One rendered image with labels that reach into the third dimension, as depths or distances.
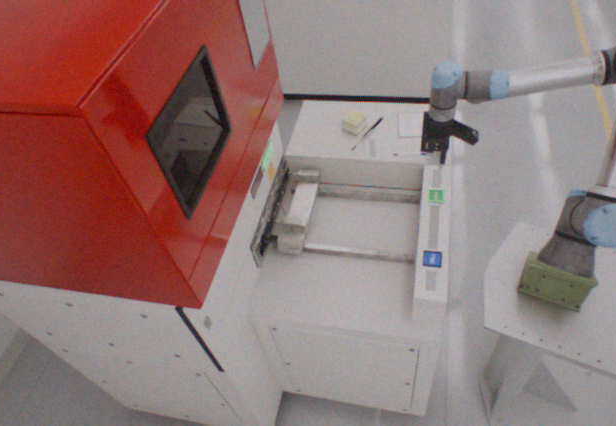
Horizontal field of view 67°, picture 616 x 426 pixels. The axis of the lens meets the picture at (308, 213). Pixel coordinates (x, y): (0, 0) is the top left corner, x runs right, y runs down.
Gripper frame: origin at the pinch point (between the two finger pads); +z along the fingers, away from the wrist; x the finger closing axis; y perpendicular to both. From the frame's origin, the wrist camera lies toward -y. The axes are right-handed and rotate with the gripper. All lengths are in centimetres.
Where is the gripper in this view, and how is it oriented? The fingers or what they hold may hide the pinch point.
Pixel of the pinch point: (442, 165)
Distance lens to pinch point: 152.4
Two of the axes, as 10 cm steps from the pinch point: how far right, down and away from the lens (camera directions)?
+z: 1.2, 6.4, 7.6
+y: -9.7, -0.9, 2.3
